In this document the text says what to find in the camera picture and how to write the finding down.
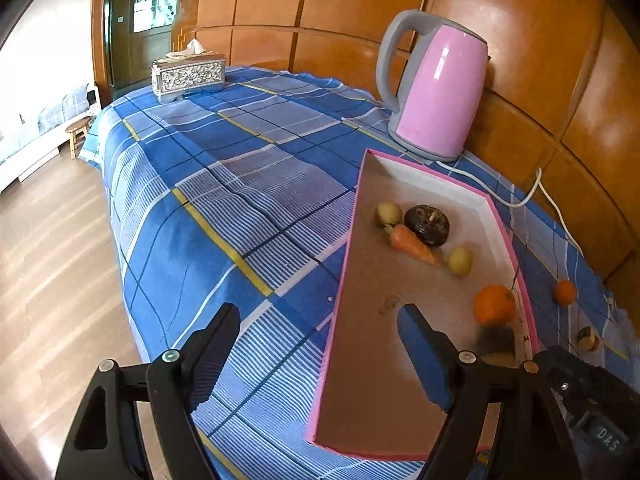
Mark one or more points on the small wooden stool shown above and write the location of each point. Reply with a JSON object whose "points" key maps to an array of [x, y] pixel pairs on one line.
{"points": [[78, 135]]}

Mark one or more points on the orange tangerine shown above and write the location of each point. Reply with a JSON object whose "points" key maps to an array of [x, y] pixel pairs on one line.
{"points": [[565, 292], [494, 304]]}

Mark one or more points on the dark brown round fruit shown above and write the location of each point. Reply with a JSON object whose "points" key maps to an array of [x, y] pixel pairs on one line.
{"points": [[426, 225]]}

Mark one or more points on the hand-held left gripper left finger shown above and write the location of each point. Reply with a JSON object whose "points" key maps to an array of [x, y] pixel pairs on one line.
{"points": [[212, 347]]}

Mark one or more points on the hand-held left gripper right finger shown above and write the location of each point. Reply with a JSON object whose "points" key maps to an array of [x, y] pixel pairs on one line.
{"points": [[425, 355]]}

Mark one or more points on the dark wooden glass door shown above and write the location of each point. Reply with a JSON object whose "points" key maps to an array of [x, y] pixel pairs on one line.
{"points": [[145, 25]]}

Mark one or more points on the blue plaid tablecloth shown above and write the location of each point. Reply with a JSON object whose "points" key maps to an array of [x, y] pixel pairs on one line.
{"points": [[210, 195]]}

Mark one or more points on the light sofa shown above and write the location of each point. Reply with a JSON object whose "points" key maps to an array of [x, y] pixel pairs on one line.
{"points": [[35, 130]]}

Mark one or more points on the pink electric kettle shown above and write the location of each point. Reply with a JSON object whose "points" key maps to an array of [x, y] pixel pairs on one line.
{"points": [[440, 90]]}

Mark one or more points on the small yellow fruit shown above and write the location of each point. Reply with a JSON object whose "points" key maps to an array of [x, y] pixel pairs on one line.
{"points": [[460, 261], [388, 214]]}

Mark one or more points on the small carrot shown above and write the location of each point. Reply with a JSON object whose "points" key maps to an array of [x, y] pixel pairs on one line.
{"points": [[412, 244]]}

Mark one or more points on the silver patterned tissue box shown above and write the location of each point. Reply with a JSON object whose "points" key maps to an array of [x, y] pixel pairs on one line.
{"points": [[187, 77]]}

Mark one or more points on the pink rimmed cardboard tray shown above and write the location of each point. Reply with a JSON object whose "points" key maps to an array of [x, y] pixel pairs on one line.
{"points": [[380, 320]]}

